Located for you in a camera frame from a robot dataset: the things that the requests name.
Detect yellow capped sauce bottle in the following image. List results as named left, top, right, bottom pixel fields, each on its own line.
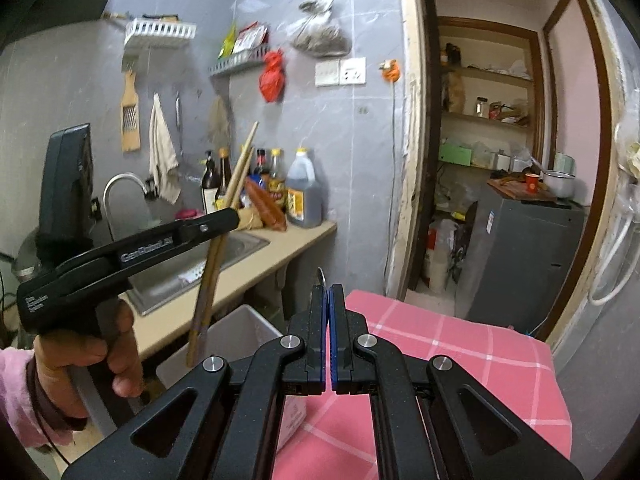
left=268, top=148, right=287, bottom=211

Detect person's left hand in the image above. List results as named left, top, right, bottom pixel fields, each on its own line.
left=32, top=300, right=146, bottom=433

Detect white wall socket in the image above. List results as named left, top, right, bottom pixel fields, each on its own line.
left=340, top=57, right=367, bottom=86

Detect white power cable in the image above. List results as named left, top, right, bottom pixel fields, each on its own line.
left=389, top=80, right=402, bottom=261

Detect red seasoning packet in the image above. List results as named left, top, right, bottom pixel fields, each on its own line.
left=234, top=22, right=270, bottom=53

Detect grey wall shelf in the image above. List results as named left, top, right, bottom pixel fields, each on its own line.
left=209, top=45, right=271, bottom=78

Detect white hose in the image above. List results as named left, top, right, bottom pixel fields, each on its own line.
left=587, top=210, right=636, bottom=306

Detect clear bag of dried goods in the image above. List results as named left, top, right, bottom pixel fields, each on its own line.
left=291, top=0, right=351, bottom=57

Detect brown paper bag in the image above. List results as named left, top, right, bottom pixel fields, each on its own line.
left=446, top=71, right=466, bottom=113

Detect white plastic jug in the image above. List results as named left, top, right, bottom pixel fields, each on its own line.
left=422, top=220, right=458, bottom=293

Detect orange brown packet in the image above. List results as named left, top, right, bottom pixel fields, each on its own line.
left=243, top=177, right=288, bottom=232

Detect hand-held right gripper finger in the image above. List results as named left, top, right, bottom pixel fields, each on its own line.
left=62, top=284, right=332, bottom=480
left=329, top=284, right=583, bottom=480

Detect white wall basket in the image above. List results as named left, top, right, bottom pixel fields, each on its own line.
left=124, top=17, right=197, bottom=51

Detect beige kitchen counter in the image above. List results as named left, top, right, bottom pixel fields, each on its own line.
left=120, top=217, right=338, bottom=361

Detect white wall switch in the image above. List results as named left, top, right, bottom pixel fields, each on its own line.
left=315, top=61, right=341, bottom=87

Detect white dish towel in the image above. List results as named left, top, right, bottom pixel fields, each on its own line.
left=148, top=92, right=182, bottom=205

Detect red plastic bag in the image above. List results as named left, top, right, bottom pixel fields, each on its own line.
left=259, top=49, right=287, bottom=104

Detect white rubber gloves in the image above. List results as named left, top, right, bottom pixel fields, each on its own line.
left=620, top=140, right=640, bottom=181

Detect steel faucet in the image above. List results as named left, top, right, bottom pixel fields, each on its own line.
left=102, top=172, right=151, bottom=241

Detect white plastic utensil basket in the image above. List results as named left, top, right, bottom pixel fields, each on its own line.
left=156, top=304, right=308, bottom=453

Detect beige bag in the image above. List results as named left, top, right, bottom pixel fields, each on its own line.
left=237, top=207, right=266, bottom=232

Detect white pot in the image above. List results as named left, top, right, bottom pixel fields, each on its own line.
left=542, top=170, right=576, bottom=200

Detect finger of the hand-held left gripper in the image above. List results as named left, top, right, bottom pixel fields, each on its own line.
left=175, top=208, right=240, bottom=247

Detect wooden shelf unit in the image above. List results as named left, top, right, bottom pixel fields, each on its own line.
left=435, top=17, right=546, bottom=176

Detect wooden grater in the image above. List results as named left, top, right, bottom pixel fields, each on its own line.
left=120, top=55, right=142, bottom=153

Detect pink checked tablecloth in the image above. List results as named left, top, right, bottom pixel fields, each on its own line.
left=272, top=289, right=573, bottom=480

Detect grey cabinet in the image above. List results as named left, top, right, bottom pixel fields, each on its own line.
left=457, top=195, right=586, bottom=336

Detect wooden cutting board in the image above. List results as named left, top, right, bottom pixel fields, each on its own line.
left=487, top=172, right=558, bottom=204

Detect wooden door frame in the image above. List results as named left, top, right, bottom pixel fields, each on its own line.
left=385, top=0, right=631, bottom=346

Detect green box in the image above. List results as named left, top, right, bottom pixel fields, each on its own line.
left=439, top=144, right=473, bottom=167

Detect wooden chopstick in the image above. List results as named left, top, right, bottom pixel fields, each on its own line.
left=186, top=146, right=249, bottom=368
left=200, top=121, right=260, bottom=358

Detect large soy sauce jug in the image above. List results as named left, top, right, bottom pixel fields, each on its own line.
left=285, top=147, right=325, bottom=228

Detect steel sink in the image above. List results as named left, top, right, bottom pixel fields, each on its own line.
left=125, top=230, right=271, bottom=317

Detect hanging beige loofah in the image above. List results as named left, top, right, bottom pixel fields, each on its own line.
left=207, top=95, right=231, bottom=148

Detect dark bottle red cap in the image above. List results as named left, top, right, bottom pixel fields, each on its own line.
left=251, top=148, right=271, bottom=186

